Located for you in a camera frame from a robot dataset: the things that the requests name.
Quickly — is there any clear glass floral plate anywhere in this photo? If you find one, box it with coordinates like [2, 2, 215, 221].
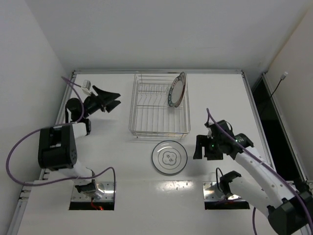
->
[151, 140, 188, 176]

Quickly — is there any blue rimmed white plate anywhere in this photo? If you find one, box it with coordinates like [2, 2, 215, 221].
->
[167, 72, 186, 108]

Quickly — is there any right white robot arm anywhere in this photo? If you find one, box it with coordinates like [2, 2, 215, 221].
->
[193, 120, 313, 235]

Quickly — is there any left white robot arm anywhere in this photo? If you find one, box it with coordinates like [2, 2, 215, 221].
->
[38, 86, 121, 200]

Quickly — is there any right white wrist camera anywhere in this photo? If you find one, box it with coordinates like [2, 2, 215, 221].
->
[204, 122, 213, 138]

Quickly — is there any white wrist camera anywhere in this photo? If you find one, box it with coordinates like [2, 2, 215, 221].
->
[204, 122, 213, 138]
[81, 80, 92, 95]

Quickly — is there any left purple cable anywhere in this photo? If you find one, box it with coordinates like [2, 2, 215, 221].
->
[5, 76, 116, 187]

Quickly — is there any purple cable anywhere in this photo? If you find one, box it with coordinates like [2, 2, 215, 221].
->
[5, 76, 116, 187]
[206, 108, 313, 235]

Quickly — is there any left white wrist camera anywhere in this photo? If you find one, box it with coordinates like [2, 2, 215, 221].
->
[81, 80, 92, 95]

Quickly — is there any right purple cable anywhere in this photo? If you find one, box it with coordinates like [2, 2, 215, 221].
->
[206, 108, 313, 235]

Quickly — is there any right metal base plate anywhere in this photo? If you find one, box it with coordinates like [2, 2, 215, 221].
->
[202, 181, 246, 203]

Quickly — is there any metal base plate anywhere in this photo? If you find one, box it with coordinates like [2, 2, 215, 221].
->
[71, 182, 115, 203]
[202, 181, 246, 203]

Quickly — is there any silver wire dish rack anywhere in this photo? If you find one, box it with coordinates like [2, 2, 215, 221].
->
[129, 72, 191, 140]

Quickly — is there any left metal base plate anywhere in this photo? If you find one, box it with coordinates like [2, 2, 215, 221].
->
[71, 182, 115, 203]

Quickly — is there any black cable white connector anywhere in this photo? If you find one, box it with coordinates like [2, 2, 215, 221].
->
[269, 71, 288, 99]

